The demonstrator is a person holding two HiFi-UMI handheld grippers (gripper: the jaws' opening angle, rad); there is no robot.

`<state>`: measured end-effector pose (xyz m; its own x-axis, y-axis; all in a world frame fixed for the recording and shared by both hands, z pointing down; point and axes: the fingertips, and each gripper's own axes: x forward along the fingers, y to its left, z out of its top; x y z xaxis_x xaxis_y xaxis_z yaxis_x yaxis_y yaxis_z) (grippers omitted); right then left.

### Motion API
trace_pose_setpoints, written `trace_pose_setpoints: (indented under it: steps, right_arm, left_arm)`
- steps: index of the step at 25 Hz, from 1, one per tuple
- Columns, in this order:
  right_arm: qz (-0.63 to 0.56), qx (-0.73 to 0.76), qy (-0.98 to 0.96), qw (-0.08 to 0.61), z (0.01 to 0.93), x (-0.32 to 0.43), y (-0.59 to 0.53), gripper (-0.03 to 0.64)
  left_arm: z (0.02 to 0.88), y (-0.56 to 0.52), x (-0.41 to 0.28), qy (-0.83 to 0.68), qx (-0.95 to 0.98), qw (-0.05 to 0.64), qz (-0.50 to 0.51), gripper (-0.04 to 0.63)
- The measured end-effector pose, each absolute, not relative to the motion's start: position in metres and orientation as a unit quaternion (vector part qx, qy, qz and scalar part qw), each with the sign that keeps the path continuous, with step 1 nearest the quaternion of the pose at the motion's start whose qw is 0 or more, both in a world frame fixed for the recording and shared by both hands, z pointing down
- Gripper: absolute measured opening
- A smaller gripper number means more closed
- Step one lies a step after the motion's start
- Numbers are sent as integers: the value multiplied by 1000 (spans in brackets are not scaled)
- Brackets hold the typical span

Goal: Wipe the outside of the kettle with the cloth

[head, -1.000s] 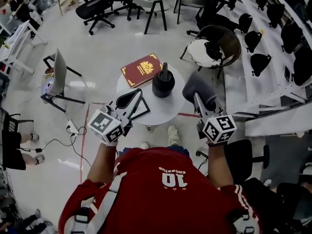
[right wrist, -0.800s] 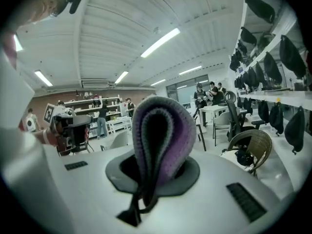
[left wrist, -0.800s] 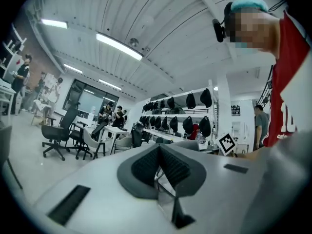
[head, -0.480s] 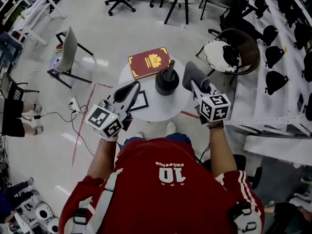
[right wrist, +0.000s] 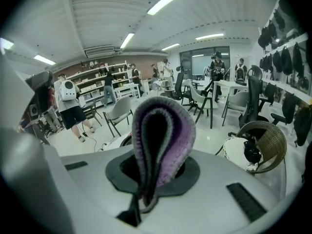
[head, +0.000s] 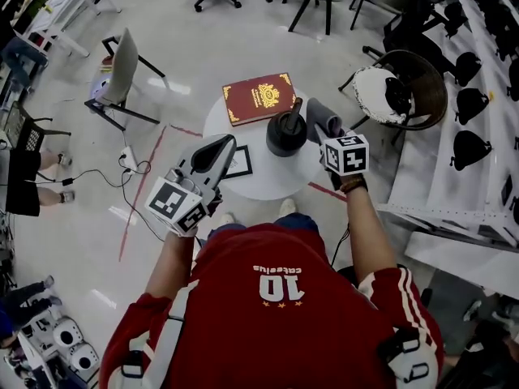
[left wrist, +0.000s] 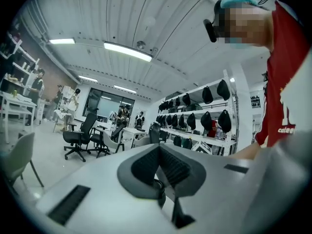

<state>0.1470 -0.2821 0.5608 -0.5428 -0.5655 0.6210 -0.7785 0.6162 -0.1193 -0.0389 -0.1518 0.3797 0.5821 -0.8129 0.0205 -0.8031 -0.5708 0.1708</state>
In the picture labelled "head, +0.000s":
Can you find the black power adapter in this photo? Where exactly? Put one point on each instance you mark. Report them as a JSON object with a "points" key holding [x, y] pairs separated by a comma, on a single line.
{"points": [[67, 181]]}

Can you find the black metal mesh chair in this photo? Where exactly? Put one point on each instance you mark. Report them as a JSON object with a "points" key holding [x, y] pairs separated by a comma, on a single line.
{"points": [[32, 140]]}

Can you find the person's right hand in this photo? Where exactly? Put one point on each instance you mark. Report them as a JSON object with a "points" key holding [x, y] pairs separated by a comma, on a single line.
{"points": [[336, 178]]}

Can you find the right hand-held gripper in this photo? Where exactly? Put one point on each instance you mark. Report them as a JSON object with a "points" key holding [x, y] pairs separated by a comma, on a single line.
{"points": [[344, 156]]}

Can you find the red gold small box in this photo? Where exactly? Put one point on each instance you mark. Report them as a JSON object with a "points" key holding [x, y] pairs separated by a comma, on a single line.
{"points": [[107, 61]]}

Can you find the black vase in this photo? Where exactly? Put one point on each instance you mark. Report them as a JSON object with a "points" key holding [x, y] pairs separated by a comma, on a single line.
{"points": [[284, 144]]}

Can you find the white purple floor device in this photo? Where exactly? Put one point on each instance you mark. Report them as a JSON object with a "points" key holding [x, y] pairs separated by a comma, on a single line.
{"points": [[99, 89]]}

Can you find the person's blue shorts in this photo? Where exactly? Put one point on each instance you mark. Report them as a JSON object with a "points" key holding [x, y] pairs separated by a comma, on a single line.
{"points": [[296, 219]]}

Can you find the person's right forearm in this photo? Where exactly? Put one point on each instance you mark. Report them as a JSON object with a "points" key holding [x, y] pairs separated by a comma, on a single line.
{"points": [[369, 237]]}

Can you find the black picture frame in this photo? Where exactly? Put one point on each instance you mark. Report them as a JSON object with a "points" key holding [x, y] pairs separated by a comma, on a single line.
{"points": [[241, 160]]}

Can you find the row of black bags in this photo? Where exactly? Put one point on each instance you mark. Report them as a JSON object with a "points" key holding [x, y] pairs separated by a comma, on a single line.
{"points": [[470, 148]]}

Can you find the white wristband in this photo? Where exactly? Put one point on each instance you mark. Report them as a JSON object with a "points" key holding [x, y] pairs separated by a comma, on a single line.
{"points": [[184, 232]]}

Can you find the white board panel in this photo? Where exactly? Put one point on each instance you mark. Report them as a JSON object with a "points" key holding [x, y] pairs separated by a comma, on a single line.
{"points": [[458, 262]]}

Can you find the white seat cushion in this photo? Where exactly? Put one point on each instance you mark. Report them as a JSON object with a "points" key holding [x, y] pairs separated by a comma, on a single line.
{"points": [[371, 91]]}

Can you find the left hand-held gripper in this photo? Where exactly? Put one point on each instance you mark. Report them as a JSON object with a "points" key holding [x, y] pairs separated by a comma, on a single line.
{"points": [[170, 201]]}

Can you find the person's white shoe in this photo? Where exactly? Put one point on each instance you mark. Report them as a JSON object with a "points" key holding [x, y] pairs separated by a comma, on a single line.
{"points": [[288, 207], [227, 219]]}

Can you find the white shelving rack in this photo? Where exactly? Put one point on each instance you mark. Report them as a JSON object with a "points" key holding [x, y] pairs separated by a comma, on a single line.
{"points": [[425, 168]]}

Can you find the dark wicker chair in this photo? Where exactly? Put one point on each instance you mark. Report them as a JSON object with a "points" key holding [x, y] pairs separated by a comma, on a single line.
{"points": [[434, 91]]}

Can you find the person's white right shoe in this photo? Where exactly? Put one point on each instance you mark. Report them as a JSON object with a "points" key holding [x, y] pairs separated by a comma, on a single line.
{"points": [[288, 207]]}

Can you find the grey cloth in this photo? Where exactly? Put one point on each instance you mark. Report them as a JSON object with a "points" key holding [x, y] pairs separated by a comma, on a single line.
{"points": [[320, 114]]}

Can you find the round white side table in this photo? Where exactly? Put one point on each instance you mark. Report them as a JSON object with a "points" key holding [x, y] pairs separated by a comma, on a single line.
{"points": [[280, 176]]}

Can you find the white power strip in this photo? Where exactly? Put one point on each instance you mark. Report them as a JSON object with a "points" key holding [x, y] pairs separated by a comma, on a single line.
{"points": [[129, 158]]}

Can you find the person's left forearm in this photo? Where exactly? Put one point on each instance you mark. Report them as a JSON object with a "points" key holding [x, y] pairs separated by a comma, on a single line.
{"points": [[170, 266]]}

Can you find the red book with gold ornament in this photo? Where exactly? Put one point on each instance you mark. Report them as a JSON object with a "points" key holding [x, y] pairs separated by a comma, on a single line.
{"points": [[259, 97]]}

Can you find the person's red shirt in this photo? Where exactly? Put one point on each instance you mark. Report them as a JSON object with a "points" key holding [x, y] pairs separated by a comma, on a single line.
{"points": [[263, 338]]}

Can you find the person's white left shoe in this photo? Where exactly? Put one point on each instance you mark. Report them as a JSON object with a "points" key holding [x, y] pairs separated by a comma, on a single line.
{"points": [[227, 219]]}

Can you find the white body harness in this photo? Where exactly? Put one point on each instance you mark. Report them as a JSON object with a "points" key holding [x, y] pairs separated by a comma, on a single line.
{"points": [[174, 330]]}

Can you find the white round device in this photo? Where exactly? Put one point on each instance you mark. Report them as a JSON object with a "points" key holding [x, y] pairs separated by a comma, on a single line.
{"points": [[67, 332], [83, 357]]}

